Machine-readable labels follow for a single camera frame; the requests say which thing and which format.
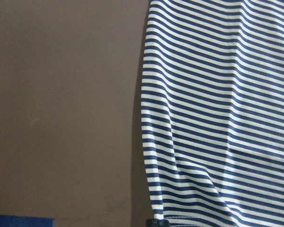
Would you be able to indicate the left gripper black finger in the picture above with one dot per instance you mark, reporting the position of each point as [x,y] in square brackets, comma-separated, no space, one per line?
[157,223]

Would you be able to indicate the blue white striped polo shirt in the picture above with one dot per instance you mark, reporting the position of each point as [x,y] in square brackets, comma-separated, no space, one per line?
[212,108]

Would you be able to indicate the brown paper table cover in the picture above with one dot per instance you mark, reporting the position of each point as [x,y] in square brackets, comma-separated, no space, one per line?
[70,128]

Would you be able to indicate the blue tape line crosswise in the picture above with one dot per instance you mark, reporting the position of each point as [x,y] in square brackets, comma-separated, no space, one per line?
[19,221]

